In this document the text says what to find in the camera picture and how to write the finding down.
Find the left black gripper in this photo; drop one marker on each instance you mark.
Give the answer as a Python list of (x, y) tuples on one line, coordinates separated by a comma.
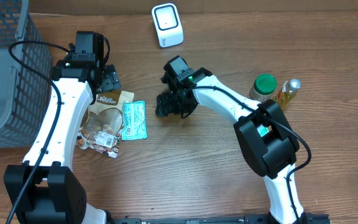
[(111, 79)]

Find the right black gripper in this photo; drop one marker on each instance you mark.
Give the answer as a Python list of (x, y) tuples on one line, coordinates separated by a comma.
[(169, 107)]

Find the teal white snack packet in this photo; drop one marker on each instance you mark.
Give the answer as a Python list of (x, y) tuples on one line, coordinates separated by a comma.
[(134, 119)]

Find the brown snack packet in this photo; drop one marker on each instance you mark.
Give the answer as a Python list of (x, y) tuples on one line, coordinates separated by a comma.
[(103, 123)]

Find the green lid white jar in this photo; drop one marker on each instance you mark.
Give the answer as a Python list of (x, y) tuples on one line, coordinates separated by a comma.
[(264, 85)]

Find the small teal white packet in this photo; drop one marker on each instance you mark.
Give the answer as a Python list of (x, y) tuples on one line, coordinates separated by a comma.
[(262, 130)]

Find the yellow liquid bottle silver cap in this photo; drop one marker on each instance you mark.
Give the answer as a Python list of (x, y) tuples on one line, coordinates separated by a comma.
[(287, 93)]

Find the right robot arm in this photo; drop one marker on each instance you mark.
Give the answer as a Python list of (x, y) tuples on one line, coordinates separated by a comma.
[(267, 142)]

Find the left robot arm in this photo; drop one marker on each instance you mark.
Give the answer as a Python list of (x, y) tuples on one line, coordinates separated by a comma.
[(44, 189)]

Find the white barcode scanner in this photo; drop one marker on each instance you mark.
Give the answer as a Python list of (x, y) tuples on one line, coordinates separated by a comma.
[(167, 25)]

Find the grey plastic mesh basket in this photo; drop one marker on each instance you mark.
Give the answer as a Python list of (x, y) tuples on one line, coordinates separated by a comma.
[(23, 94)]

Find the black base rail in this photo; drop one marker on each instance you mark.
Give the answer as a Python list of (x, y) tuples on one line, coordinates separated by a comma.
[(246, 219)]

